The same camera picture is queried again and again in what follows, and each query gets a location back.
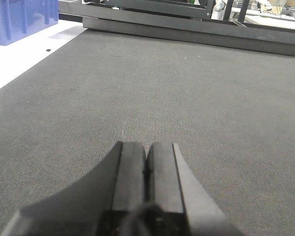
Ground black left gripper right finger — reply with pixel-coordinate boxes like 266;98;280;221
127;142;243;236

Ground white background table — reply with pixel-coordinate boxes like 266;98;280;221
244;8;295;30

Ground blue plastic crate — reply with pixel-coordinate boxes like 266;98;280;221
0;0;59;46

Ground black metal frame rack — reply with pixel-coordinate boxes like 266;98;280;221
59;0;295;57

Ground black fabric table mat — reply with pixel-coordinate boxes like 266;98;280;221
0;31;295;236

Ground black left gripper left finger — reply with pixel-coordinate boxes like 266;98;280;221
2;141;146;236

